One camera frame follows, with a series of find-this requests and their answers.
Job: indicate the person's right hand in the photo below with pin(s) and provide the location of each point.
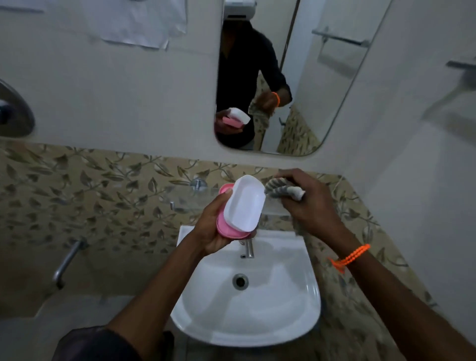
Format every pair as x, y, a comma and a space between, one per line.
316, 208

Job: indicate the white ceramic wash basin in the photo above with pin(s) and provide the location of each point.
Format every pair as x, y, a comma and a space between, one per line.
253, 293

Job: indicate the person's left hand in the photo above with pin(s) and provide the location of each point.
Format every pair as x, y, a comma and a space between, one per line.
208, 230

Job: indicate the pink soap dish base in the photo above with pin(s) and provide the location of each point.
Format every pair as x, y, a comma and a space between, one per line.
228, 227

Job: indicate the wall mirror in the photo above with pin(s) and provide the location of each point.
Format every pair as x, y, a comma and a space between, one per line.
293, 74

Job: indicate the person's right fingers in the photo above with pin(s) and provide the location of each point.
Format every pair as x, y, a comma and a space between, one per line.
288, 174

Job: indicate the person's left forearm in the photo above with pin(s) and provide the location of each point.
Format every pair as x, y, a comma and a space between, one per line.
156, 297

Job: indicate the chrome towel rail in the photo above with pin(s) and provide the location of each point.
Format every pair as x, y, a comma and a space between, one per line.
461, 66

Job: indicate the chrome wall pipe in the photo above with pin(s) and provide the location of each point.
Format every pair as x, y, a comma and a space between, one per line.
67, 262

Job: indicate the dark rolled sleeve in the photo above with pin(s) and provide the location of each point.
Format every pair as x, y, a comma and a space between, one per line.
104, 344

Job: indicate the person's left thumb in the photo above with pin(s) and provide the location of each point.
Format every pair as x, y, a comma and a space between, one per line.
222, 201

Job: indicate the glass wall shelf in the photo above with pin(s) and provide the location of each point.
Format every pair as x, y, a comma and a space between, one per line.
193, 199

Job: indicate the person's right forearm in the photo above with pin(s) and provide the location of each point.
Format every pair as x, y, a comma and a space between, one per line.
401, 305

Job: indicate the chrome basin drain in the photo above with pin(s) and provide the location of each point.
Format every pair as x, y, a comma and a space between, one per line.
240, 282

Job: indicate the grey striped cleaning cloth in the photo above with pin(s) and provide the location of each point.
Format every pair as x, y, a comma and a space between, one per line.
284, 189

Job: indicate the chrome basin tap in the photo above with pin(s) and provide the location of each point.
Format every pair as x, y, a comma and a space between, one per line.
248, 248

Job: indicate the chrome shelf bracket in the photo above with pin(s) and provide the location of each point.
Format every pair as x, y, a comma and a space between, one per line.
198, 184

